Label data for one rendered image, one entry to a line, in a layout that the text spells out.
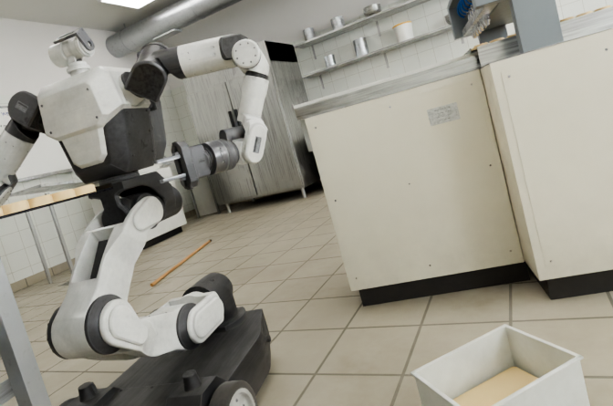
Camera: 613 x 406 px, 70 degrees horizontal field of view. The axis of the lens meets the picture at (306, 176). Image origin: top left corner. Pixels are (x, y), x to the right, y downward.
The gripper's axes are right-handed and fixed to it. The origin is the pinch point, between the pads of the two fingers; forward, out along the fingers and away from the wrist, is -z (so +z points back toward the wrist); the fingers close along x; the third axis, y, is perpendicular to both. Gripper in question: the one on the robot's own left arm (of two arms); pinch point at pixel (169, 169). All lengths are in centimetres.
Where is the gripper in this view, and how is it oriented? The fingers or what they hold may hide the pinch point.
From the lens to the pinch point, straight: 113.4
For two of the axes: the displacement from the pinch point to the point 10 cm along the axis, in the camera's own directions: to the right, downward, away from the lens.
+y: 6.7, -1.1, -7.3
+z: 6.9, -2.5, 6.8
